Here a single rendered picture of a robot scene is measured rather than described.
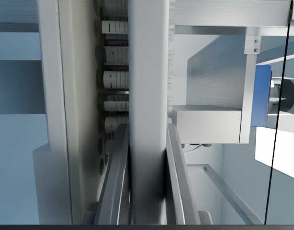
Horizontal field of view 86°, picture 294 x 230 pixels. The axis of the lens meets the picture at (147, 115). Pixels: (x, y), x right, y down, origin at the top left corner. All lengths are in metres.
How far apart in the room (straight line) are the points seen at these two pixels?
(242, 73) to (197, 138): 0.24
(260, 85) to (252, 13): 0.22
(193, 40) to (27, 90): 3.80
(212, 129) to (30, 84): 0.66
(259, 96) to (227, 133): 0.16
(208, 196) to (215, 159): 0.93
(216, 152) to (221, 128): 3.77
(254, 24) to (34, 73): 0.71
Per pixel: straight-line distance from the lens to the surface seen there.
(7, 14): 0.54
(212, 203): 4.78
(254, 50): 0.57
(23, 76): 0.75
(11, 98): 0.78
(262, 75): 0.62
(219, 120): 0.53
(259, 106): 0.62
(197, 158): 4.16
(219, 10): 0.49
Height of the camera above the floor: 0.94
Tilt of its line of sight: 2 degrees up
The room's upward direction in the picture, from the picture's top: 90 degrees clockwise
